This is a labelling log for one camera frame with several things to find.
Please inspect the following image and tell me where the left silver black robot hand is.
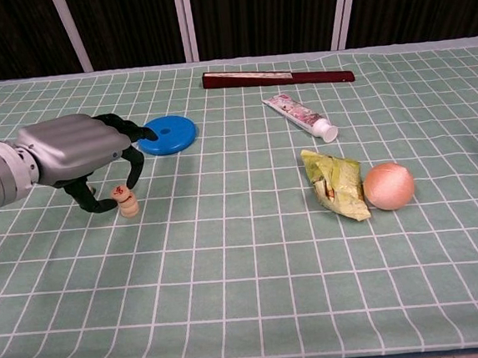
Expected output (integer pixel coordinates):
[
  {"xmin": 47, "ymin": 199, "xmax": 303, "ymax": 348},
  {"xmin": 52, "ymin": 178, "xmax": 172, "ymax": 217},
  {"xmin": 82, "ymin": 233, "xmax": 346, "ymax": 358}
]
[{"xmin": 13, "ymin": 107, "xmax": 164, "ymax": 221}]

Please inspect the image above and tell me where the blue round plastic disc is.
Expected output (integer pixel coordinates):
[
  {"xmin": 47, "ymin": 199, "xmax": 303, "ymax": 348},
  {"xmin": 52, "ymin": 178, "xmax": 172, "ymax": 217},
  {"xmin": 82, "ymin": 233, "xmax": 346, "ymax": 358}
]
[{"xmin": 135, "ymin": 113, "xmax": 201, "ymax": 159}]

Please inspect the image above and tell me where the green grid tablecloth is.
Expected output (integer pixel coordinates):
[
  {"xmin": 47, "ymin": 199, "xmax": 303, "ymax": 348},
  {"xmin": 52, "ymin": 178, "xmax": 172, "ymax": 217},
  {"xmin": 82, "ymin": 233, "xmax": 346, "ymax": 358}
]
[{"xmin": 0, "ymin": 36, "xmax": 478, "ymax": 358}]

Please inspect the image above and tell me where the floral toothpaste tube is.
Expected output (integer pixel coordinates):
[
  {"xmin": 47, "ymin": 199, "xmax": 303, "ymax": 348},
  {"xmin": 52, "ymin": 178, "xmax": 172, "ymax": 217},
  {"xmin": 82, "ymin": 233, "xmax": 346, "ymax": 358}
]
[{"xmin": 260, "ymin": 88, "xmax": 340, "ymax": 149}]

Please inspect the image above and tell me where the dark red folded fan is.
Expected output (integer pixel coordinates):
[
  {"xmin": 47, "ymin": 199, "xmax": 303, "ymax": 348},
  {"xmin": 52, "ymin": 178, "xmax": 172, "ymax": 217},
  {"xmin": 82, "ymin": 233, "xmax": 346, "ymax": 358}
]
[{"xmin": 201, "ymin": 59, "xmax": 357, "ymax": 96}]

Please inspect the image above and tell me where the green snack packet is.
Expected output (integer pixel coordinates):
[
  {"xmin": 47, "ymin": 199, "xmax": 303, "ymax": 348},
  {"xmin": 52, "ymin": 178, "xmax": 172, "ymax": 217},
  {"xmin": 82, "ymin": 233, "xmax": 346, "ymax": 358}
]
[{"xmin": 299, "ymin": 144, "xmax": 372, "ymax": 227}]

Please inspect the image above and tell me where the peach coloured onion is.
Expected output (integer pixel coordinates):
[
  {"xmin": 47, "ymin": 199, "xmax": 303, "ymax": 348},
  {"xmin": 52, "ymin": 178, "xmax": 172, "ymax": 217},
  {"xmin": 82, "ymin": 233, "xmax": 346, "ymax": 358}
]
[{"xmin": 361, "ymin": 159, "xmax": 417, "ymax": 214}]

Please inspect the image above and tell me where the white aluminium partition post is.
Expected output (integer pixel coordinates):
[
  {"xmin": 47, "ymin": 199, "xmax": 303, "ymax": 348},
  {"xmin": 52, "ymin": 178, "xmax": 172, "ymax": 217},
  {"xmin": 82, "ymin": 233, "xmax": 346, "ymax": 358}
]
[
  {"xmin": 173, "ymin": 0, "xmax": 200, "ymax": 63},
  {"xmin": 326, "ymin": 0, "xmax": 365, "ymax": 51},
  {"xmin": 50, "ymin": 0, "xmax": 95, "ymax": 75}
]

